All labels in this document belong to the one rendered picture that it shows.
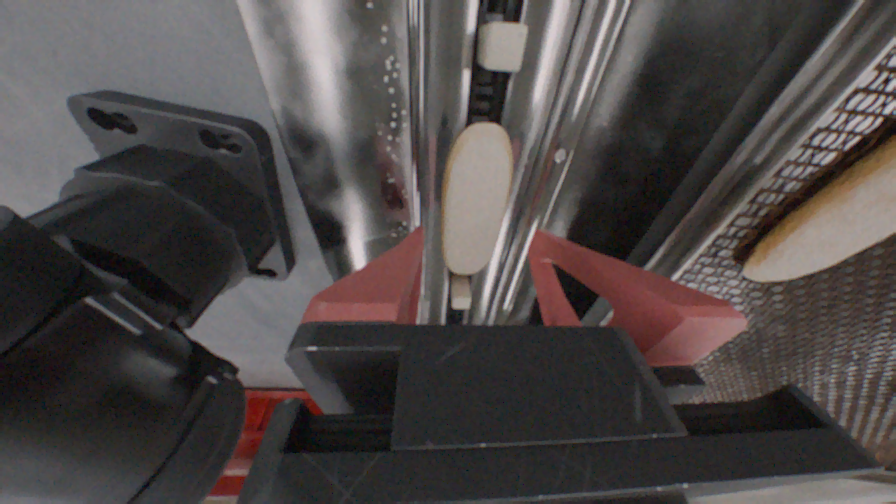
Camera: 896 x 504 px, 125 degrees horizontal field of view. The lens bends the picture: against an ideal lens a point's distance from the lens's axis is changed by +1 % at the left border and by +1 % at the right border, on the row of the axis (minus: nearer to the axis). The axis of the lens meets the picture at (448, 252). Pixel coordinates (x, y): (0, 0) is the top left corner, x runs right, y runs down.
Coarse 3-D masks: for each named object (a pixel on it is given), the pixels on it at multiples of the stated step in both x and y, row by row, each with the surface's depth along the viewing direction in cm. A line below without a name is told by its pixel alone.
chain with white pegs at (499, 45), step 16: (480, 16) 10; (496, 16) 10; (480, 32) 9; (496, 32) 8; (512, 32) 8; (480, 48) 9; (496, 48) 8; (512, 48) 8; (480, 64) 9; (496, 64) 9; (512, 64) 9; (496, 80) 11; (480, 96) 12; (496, 96) 12; (448, 288) 21; (464, 288) 18; (448, 304) 22; (464, 304) 17; (448, 320) 24
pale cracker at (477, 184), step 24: (456, 144) 12; (480, 144) 11; (504, 144) 12; (456, 168) 12; (480, 168) 12; (504, 168) 12; (456, 192) 13; (480, 192) 13; (504, 192) 13; (456, 216) 14; (480, 216) 14; (504, 216) 14; (456, 240) 15; (480, 240) 15; (456, 264) 16; (480, 264) 16
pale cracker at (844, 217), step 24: (888, 144) 8; (864, 168) 8; (888, 168) 8; (840, 192) 9; (864, 192) 9; (888, 192) 8; (792, 216) 10; (816, 216) 9; (840, 216) 9; (864, 216) 9; (888, 216) 9; (768, 240) 11; (792, 240) 10; (816, 240) 10; (840, 240) 10; (864, 240) 10; (744, 264) 12; (768, 264) 11; (792, 264) 11; (816, 264) 11
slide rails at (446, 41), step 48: (432, 0) 9; (528, 0) 9; (576, 0) 9; (432, 48) 10; (528, 48) 10; (432, 96) 11; (528, 96) 11; (432, 144) 12; (528, 144) 12; (432, 192) 14; (432, 240) 16; (432, 288) 19; (480, 288) 19
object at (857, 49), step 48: (864, 0) 7; (864, 48) 6; (816, 96) 7; (768, 144) 8; (720, 192) 10; (768, 192) 10; (672, 240) 12; (720, 288) 13; (768, 288) 13; (864, 288) 12; (768, 336) 15; (816, 336) 15; (864, 336) 14; (720, 384) 20; (816, 384) 18; (864, 384) 17; (864, 432) 22; (864, 480) 26
